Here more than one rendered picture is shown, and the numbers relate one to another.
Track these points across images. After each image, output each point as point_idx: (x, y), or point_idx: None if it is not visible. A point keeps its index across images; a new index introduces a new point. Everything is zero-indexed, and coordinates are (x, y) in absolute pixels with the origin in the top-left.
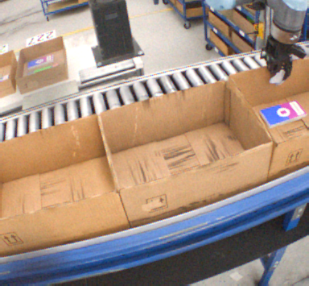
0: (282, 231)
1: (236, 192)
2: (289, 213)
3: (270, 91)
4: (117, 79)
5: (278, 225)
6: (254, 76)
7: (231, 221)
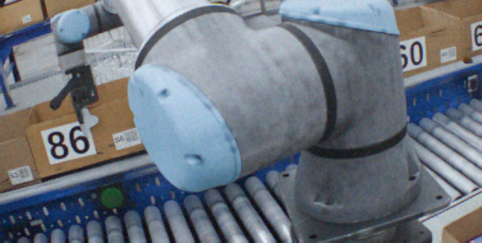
0: (137, 185)
1: None
2: None
3: (96, 143)
4: None
5: (139, 187)
6: (111, 111)
7: None
